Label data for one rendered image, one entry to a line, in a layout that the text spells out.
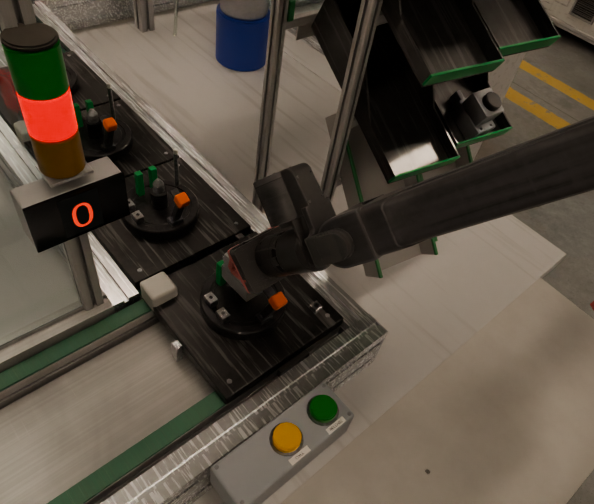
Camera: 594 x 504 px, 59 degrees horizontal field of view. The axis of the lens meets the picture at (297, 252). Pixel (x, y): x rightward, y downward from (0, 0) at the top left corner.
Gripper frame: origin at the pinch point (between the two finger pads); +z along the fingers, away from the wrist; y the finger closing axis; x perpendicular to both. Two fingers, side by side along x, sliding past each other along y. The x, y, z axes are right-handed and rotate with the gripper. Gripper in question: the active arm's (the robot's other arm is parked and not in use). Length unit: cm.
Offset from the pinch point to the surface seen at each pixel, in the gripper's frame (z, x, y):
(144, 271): 17.5, -4.6, 9.4
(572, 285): 68, 91, -172
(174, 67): 71, -51, -40
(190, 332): 8.2, 6.5, 10.0
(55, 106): -15.6, -25.0, 18.3
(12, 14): -18.7, -33.0, 18.6
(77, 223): -3.3, -14.6, 19.3
